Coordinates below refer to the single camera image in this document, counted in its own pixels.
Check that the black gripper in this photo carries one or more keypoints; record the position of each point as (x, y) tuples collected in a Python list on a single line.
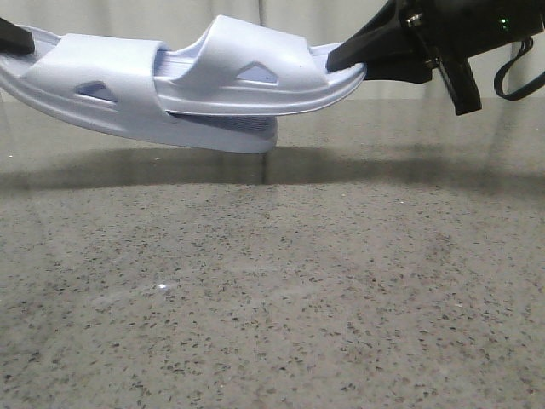
[(404, 45)]

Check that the beige background curtain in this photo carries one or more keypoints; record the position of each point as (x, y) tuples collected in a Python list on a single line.
[(180, 23)]

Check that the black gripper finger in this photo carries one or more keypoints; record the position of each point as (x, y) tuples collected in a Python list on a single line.
[(15, 39)]

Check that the light blue slipper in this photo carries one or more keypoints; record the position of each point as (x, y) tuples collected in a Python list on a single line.
[(237, 68), (107, 84)]

